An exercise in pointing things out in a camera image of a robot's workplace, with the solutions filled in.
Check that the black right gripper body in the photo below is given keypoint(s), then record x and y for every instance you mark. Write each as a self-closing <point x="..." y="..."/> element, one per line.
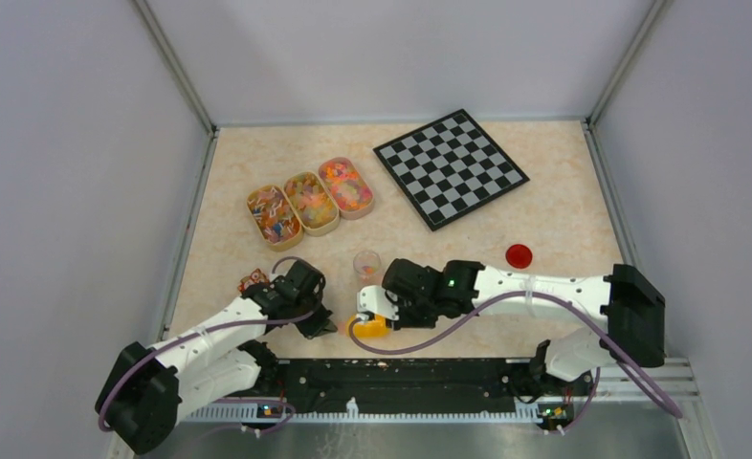
<point x="417" y="313"/>

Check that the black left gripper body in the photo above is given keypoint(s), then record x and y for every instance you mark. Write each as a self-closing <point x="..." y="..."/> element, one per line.
<point x="314" y="324"/>

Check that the yellow plastic scoop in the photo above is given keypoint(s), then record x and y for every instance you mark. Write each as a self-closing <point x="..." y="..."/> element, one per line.
<point x="366" y="327"/>

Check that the clear glass jar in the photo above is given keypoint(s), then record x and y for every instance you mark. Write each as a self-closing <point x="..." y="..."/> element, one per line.
<point x="367" y="266"/>

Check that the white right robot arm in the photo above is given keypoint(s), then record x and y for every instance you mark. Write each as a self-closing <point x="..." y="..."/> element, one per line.
<point x="622" y="315"/>

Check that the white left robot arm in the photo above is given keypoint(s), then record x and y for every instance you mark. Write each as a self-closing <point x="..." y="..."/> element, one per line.
<point x="150" y="389"/>

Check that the pink tray with candies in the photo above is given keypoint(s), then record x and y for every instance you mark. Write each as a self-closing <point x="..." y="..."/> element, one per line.
<point x="347" y="187"/>

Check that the red owl toy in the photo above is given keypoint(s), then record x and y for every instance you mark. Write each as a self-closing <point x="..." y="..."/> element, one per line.
<point x="255" y="277"/>

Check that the cream tray with gummies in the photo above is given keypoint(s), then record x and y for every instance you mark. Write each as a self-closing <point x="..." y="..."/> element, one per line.
<point x="312" y="203"/>

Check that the yellow tray with lollipops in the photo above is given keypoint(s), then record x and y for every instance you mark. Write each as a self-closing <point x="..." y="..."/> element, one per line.
<point x="275" y="219"/>

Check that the red jar lid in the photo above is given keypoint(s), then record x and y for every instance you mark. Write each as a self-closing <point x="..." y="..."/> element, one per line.
<point x="519" y="256"/>

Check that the black white chessboard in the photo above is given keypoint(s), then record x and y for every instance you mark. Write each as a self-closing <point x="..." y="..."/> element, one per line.
<point x="449" y="168"/>

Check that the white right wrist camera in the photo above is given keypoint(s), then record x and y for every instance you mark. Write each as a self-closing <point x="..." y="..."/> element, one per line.
<point x="373" y="301"/>

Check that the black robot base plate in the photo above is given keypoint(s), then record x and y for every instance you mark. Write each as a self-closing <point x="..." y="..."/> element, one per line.
<point x="410" y="386"/>

